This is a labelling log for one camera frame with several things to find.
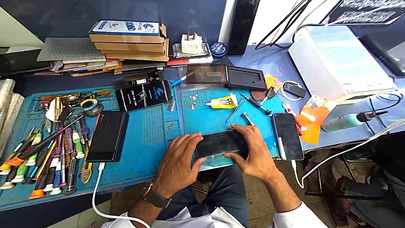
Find person's right hand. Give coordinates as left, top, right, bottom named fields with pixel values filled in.
left=224, top=123, right=279, bottom=180

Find person's left hand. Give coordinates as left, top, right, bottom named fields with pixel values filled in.
left=154, top=133, right=207, bottom=199

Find black smartphone with dark frame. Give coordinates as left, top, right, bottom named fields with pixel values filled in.
left=196, top=129, right=249, bottom=159

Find person's left forearm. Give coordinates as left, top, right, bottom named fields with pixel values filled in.
left=101, top=179, right=172, bottom=228

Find person's right forearm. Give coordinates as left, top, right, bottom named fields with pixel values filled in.
left=263, top=170, right=329, bottom=228

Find short silver screwdriver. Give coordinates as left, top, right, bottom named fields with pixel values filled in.
left=241, top=112, right=255, bottom=126

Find metal tweezers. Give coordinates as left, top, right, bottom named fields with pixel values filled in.
left=226, top=96, right=248, bottom=123

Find yellow glue tube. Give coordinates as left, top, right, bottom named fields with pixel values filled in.
left=207, top=93, right=238, bottom=109

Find maroon leather piece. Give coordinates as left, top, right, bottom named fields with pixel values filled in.
left=251, top=90, right=268, bottom=101

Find blue silicone work mat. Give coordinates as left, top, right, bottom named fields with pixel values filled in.
left=0, top=81, right=282, bottom=211

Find black key fob tool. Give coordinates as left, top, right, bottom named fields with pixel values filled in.
left=259, top=87, right=278, bottom=106

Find black empty box tray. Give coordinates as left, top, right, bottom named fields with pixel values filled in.
left=227, top=65, right=267, bottom=91

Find person's body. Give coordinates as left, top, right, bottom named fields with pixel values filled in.
left=152, top=206, right=246, bottom=228

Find orange yellow sticker sheet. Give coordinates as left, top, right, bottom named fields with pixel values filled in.
left=264, top=74, right=283, bottom=90

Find black printed screen package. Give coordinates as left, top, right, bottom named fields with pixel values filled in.
left=116, top=80, right=173, bottom=113

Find blue brush pen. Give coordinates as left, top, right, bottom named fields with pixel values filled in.
left=171, top=75, right=188, bottom=87

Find small black device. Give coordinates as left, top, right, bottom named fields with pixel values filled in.
left=283, top=81, right=307, bottom=98

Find orange plastic sheet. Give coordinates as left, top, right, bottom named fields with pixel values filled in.
left=298, top=95, right=336, bottom=146

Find transparent brown plastic case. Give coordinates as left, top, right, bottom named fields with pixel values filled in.
left=179, top=64, right=228, bottom=89

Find black ribbed power bank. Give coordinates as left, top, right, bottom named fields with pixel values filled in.
left=86, top=111, right=130, bottom=163

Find dark phone part package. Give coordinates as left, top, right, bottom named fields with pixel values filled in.
left=113, top=70, right=164, bottom=91

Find red white flat box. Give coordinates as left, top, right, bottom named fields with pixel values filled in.
left=166, top=55, right=214, bottom=66

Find round blue flux tin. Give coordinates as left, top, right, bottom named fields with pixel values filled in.
left=210, top=42, right=227, bottom=60

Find roll of black tape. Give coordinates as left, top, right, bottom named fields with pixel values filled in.
left=84, top=104, right=104, bottom=118

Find white plug adapter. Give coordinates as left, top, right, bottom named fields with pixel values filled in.
left=181, top=31, right=203, bottom=54

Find green bottle with black nozzle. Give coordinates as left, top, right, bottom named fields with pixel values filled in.
left=321, top=111, right=389, bottom=132

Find tall black glass phone screen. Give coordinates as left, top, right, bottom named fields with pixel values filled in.
left=226, top=0, right=261, bottom=57

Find roll of yellowish tape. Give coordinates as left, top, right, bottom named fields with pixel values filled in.
left=80, top=98, right=98, bottom=111

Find stack of cardboard boxes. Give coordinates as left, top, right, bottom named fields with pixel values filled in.
left=88, top=20, right=169, bottom=62

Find pile of flat packages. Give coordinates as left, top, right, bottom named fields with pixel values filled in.
left=51, top=58, right=166, bottom=77

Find white translucent plastic container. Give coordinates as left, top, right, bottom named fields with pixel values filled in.
left=288, top=25, right=397, bottom=105

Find brass cylindrical tool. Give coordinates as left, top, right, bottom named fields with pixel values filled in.
left=53, top=96, right=62, bottom=123

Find pile of screwdrivers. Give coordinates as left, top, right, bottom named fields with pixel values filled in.
left=0, top=115, right=94, bottom=200

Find grey bubble wrap sheet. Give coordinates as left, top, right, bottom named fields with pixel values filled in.
left=37, top=37, right=106, bottom=61

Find black flat device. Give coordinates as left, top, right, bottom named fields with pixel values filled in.
left=359, top=35, right=405, bottom=78

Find black sign with white writing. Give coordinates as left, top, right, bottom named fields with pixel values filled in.
left=322, top=0, right=405, bottom=25

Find bundle of rolled plastic wrap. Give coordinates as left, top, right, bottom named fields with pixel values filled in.
left=0, top=79, right=25, bottom=159

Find black box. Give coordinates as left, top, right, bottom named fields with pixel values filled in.
left=0, top=47, right=51, bottom=76

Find black handled screwdriver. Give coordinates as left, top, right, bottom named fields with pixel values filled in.
left=240, top=93, right=272, bottom=115

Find black smartphone with white cable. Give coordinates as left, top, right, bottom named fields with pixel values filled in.
left=272, top=113, right=304, bottom=161

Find red handled tool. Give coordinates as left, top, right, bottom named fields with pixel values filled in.
left=282, top=101, right=307, bottom=136

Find white cable ring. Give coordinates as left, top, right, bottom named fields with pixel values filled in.
left=280, top=80, right=304, bottom=101

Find thick white charging cable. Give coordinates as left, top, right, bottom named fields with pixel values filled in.
left=92, top=162, right=151, bottom=228

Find bundle of black cables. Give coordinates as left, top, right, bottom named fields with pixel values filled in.
left=255, top=0, right=326, bottom=50

